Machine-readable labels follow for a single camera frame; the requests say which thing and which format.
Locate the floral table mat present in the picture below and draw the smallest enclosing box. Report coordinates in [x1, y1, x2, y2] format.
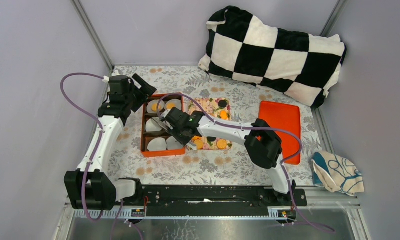
[81, 65, 317, 187]

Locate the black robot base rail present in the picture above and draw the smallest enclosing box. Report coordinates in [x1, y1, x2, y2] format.
[124, 185, 308, 217]

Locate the black sandwich cookie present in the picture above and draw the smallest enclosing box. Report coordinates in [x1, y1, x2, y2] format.
[206, 137, 217, 142]
[217, 99, 228, 109]

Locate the orange box lid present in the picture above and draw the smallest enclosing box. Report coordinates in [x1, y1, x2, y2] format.
[258, 101, 301, 157]

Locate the black white checkered pillow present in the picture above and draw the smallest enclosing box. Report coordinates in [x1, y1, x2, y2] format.
[198, 6, 347, 108]

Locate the orange compartment cookie box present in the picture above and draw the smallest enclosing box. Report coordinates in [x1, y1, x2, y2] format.
[140, 94, 186, 158]

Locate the round tan biscuit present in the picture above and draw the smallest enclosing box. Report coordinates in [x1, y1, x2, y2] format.
[150, 103, 162, 112]
[166, 102, 176, 110]
[216, 139, 228, 150]
[193, 139, 204, 150]

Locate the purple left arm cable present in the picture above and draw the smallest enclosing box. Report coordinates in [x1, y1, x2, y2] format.
[60, 72, 145, 240]

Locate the blue cream patterned cloth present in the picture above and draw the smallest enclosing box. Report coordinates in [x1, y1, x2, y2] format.
[311, 151, 365, 197]

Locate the white paper cupcake liner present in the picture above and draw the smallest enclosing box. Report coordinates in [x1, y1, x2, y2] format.
[146, 137, 168, 152]
[164, 99, 183, 110]
[166, 136, 184, 151]
[144, 117, 166, 133]
[146, 99, 165, 114]

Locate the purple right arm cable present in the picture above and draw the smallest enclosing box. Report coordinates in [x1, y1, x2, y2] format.
[156, 92, 337, 234]

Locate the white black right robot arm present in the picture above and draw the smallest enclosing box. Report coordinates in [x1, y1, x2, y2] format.
[156, 107, 295, 206]

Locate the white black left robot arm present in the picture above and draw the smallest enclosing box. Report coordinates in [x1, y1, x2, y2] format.
[64, 74, 156, 211]

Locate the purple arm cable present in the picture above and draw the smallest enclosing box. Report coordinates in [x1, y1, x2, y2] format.
[156, 92, 337, 234]
[60, 72, 145, 240]

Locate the floral cookie tray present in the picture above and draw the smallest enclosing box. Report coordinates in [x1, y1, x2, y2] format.
[186, 97, 234, 152]

